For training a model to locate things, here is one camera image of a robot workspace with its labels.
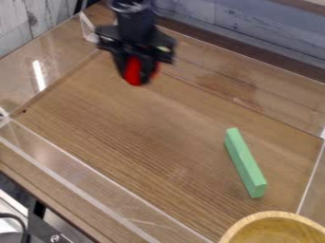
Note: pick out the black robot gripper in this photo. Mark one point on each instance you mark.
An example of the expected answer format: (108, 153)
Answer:
(137, 36)

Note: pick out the red plush strawberry toy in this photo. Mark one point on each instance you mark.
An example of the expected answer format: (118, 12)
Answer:
(132, 74)

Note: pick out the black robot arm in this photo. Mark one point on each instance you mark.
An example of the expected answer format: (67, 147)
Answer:
(133, 6)

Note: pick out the green rectangular block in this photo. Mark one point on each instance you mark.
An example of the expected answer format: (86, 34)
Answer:
(249, 170)

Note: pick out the black metal table clamp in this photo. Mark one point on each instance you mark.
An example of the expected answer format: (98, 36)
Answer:
(25, 228)

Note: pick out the wooden bowl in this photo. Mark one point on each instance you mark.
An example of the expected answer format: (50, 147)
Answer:
(275, 227)

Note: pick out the clear acrylic corner bracket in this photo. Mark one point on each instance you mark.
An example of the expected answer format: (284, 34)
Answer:
(88, 30)

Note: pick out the clear acrylic enclosure walls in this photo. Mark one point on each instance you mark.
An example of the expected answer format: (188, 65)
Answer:
(128, 160)

